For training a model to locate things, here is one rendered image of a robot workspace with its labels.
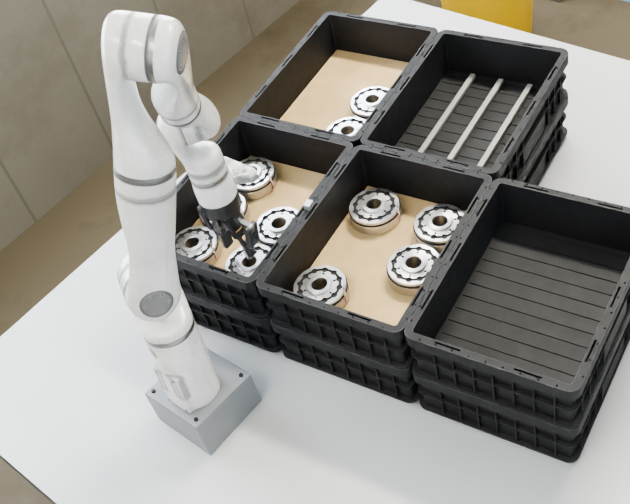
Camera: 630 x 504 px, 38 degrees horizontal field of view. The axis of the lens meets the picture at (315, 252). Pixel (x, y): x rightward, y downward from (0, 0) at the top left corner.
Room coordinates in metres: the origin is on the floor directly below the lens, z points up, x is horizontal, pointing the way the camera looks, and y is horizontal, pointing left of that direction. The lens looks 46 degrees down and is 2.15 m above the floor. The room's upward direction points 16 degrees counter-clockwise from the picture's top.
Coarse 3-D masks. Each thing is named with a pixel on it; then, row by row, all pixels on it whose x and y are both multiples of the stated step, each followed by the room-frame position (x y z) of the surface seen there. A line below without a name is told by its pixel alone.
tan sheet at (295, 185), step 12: (252, 156) 1.60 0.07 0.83; (276, 168) 1.54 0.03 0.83; (288, 168) 1.53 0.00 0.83; (300, 168) 1.52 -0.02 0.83; (288, 180) 1.49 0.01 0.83; (300, 180) 1.48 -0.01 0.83; (312, 180) 1.47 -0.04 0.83; (276, 192) 1.47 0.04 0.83; (288, 192) 1.46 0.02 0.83; (300, 192) 1.44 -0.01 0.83; (312, 192) 1.43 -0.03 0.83; (252, 204) 1.45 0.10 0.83; (264, 204) 1.44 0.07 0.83; (276, 204) 1.43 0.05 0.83; (288, 204) 1.42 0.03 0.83; (300, 204) 1.41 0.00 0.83; (252, 216) 1.42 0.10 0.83; (228, 252) 1.33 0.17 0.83; (216, 264) 1.31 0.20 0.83
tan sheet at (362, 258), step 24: (408, 216) 1.29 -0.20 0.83; (336, 240) 1.28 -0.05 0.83; (360, 240) 1.26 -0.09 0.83; (384, 240) 1.24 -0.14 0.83; (408, 240) 1.22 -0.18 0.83; (312, 264) 1.24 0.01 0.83; (336, 264) 1.22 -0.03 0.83; (360, 264) 1.20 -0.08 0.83; (384, 264) 1.18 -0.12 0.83; (360, 288) 1.14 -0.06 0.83; (384, 288) 1.12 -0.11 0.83; (360, 312) 1.09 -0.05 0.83; (384, 312) 1.07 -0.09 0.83
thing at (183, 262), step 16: (272, 128) 1.55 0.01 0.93; (288, 128) 1.54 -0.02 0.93; (336, 144) 1.45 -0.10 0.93; (352, 144) 1.43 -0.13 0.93; (336, 160) 1.40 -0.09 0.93; (176, 192) 1.44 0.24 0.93; (320, 192) 1.32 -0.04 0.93; (176, 256) 1.26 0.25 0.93; (272, 256) 1.19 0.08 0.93; (208, 272) 1.20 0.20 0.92; (256, 272) 1.16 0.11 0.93; (240, 288) 1.16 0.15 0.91; (256, 288) 1.14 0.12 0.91
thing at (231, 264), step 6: (258, 246) 1.29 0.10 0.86; (264, 246) 1.29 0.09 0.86; (234, 252) 1.30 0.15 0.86; (240, 252) 1.30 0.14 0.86; (258, 252) 1.28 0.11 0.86; (264, 252) 1.28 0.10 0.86; (228, 258) 1.28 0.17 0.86; (234, 258) 1.28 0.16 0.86; (228, 264) 1.27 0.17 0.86; (234, 264) 1.26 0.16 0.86; (228, 270) 1.25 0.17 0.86; (234, 270) 1.25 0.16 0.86; (240, 270) 1.24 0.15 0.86; (246, 276) 1.22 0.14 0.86
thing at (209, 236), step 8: (184, 232) 1.39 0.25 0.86; (192, 232) 1.39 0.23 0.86; (200, 232) 1.38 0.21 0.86; (208, 232) 1.38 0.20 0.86; (176, 240) 1.38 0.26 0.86; (208, 240) 1.35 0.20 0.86; (216, 240) 1.34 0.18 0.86; (176, 248) 1.36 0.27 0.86; (208, 248) 1.33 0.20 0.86; (192, 256) 1.32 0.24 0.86; (200, 256) 1.31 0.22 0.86; (208, 256) 1.31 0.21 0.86
